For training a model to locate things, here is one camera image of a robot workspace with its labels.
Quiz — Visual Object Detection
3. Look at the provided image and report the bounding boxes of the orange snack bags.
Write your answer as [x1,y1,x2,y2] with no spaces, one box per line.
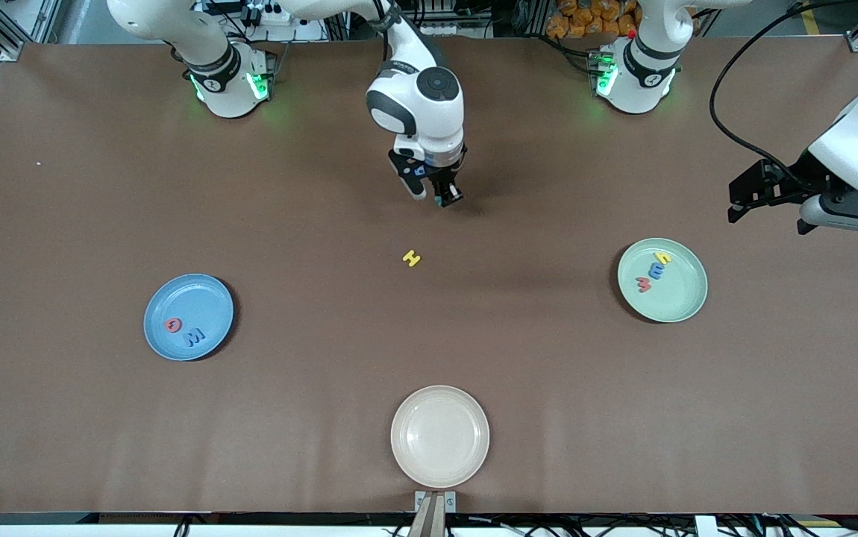
[546,0,639,40]

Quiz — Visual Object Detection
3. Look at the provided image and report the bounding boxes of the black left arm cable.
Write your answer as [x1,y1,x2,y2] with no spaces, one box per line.
[710,0,848,180]

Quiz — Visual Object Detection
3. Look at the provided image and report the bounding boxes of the blue plate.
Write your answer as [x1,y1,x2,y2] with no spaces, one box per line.
[144,274,235,362]

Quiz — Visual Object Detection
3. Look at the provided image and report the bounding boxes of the green plate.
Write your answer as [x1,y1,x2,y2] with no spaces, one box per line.
[617,238,709,324]

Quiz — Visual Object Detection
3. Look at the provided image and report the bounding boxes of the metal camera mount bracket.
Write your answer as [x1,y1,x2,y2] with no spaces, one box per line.
[408,490,458,537]

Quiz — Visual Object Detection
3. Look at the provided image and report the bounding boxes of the beige plate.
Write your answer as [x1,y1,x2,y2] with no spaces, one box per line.
[390,385,491,490]

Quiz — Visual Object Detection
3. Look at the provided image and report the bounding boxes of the white power strip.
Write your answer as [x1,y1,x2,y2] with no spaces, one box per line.
[246,4,295,27]

